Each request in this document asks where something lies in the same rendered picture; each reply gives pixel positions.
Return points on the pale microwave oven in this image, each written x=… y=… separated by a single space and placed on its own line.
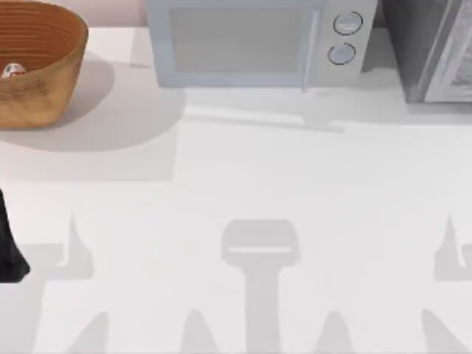
x=332 y=62

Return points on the white and red can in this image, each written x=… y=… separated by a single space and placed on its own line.
x=13 y=70

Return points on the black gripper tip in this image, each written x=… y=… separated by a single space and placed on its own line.
x=8 y=254

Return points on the microwave oven door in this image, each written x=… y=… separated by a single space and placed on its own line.
x=236 y=40

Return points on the round microwave knob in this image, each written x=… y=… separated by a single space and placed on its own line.
x=347 y=23
x=341 y=54

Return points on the brown wooden basket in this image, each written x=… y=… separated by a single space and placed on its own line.
x=55 y=55

